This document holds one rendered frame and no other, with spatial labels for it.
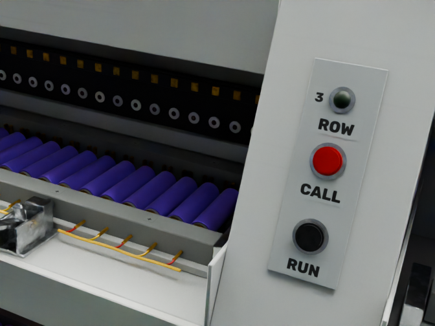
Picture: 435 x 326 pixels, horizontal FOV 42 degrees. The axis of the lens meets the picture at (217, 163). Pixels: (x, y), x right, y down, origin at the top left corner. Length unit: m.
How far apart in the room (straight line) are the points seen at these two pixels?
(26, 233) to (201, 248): 0.12
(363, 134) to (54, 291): 0.23
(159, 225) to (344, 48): 0.18
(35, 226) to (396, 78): 0.27
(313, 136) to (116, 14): 0.15
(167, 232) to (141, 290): 0.05
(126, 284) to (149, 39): 0.16
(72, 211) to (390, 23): 0.26
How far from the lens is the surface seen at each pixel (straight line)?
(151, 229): 0.41
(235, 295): 0.34
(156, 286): 0.39
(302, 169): 0.32
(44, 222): 0.43
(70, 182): 0.48
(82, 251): 0.42
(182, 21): 0.36
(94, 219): 0.43
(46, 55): 0.59
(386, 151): 0.31
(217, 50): 0.35
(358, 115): 0.31
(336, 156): 0.31
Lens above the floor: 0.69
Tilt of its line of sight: 5 degrees down
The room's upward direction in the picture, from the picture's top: 12 degrees clockwise
